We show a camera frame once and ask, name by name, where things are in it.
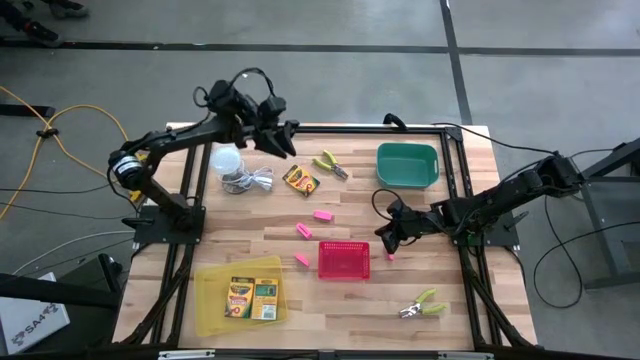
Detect white coiled cable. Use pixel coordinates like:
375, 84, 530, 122
230, 165, 276, 194

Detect black floor cable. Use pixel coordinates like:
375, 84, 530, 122
0, 203, 139, 223
531, 147, 640, 311
0, 185, 119, 196

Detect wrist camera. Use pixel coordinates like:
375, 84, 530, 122
386, 199, 418, 225
256, 95, 288, 123

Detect silver aluminium bracket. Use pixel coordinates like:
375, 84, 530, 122
437, 350, 498, 360
157, 349, 218, 360

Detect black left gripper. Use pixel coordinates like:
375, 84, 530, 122
226, 111, 301, 161

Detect person's shoe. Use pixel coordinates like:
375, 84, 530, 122
21, 19, 65, 49
46, 0, 92, 21

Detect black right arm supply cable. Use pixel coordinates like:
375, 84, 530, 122
430, 120, 559, 157

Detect black floor bar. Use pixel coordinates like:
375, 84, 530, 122
0, 103, 57, 120

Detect yellow extension cord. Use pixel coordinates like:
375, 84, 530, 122
0, 84, 148, 222

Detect yellow translucent plastic bin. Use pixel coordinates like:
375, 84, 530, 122
192, 254, 291, 339

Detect white dome lamp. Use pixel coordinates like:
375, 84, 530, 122
209, 144, 248, 196

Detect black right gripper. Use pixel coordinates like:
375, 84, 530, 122
374, 208, 437, 257

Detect red plastic slotted basket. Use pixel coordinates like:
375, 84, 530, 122
317, 240, 373, 282

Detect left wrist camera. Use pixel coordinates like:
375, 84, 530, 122
256, 95, 288, 123

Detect green-handled pliers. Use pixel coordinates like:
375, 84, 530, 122
397, 287, 448, 321
311, 149, 351, 182

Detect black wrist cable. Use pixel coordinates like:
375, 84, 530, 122
192, 66, 278, 109
370, 187, 408, 222

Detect black clamp handle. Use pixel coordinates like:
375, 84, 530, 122
382, 112, 410, 133

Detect grey floor cable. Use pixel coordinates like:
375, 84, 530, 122
11, 228, 138, 277

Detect black aluminium table frame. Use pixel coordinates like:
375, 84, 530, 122
112, 122, 540, 351

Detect yellow green crayon box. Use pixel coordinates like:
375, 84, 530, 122
281, 164, 322, 199
223, 275, 257, 321
250, 277, 280, 323

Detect green plastic bin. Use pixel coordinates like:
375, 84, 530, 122
375, 141, 442, 191

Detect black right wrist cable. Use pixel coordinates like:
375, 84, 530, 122
370, 187, 408, 222

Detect black lever handle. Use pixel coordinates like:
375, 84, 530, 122
120, 215, 158, 230
503, 209, 532, 233

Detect black equipment stand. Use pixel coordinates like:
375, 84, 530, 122
0, 251, 126, 311

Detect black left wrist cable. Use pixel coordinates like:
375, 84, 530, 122
192, 66, 278, 109

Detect dark metal stand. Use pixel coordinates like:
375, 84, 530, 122
551, 136, 640, 292

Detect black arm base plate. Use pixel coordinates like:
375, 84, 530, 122
133, 204, 208, 247
445, 206, 522, 250

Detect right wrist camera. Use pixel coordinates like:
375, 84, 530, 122
386, 199, 418, 225

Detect white printed box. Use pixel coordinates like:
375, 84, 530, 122
0, 271, 72, 357

